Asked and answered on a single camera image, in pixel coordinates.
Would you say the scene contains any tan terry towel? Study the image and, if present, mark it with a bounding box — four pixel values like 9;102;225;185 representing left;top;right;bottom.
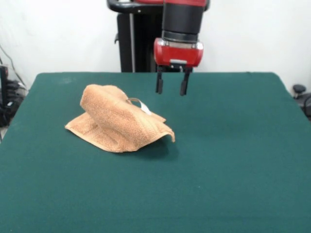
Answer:
64;83;176;153

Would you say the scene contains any black chair base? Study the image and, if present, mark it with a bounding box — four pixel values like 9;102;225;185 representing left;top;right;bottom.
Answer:
292;84;311;122

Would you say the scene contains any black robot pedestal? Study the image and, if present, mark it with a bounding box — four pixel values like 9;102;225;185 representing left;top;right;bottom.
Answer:
106;0;210;73

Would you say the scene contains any dark green table cloth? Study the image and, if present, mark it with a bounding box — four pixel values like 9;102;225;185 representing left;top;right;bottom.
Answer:
0;71;311;233

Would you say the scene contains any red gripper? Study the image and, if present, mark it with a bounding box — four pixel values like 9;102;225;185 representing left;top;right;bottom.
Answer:
153;37;204;97

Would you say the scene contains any grey wall cable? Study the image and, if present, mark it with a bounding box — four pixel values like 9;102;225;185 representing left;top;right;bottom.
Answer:
0;43;27;88

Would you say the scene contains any black cable bundle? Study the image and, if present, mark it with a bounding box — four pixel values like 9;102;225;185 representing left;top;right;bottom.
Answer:
0;80;29;128

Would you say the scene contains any black box with red light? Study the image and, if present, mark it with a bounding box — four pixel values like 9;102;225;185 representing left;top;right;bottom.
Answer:
0;65;10;109

